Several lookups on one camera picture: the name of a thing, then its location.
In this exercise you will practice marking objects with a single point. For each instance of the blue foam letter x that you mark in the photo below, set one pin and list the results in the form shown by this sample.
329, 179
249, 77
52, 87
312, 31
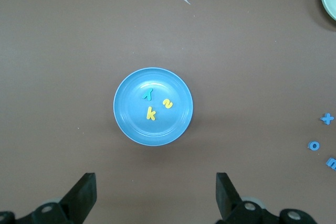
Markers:
327, 118

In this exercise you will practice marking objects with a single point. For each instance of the blue round plate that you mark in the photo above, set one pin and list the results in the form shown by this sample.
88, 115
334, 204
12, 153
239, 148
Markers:
168, 127

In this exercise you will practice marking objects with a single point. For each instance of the blue foam letter o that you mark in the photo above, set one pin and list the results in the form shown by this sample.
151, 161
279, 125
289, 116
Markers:
314, 145

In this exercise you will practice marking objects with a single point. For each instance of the blue foam letter m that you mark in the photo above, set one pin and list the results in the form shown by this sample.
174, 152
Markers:
331, 163

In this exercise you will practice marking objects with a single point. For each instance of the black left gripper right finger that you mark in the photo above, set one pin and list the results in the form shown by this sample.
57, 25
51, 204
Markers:
228, 203

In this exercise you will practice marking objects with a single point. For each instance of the brown table cover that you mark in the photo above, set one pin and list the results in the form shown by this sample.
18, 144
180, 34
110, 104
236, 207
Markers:
52, 51

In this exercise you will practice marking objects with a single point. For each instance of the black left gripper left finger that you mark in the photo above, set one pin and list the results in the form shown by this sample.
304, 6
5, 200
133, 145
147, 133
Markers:
78, 203

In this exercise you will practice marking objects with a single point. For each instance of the yellow foam letter k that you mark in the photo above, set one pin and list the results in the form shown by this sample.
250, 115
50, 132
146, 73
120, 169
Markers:
151, 113

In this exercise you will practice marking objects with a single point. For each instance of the yellow foam letter s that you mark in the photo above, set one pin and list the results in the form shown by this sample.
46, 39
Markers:
167, 103

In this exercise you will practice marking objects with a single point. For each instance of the teal foam letter y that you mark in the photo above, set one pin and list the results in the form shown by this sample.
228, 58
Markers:
147, 94

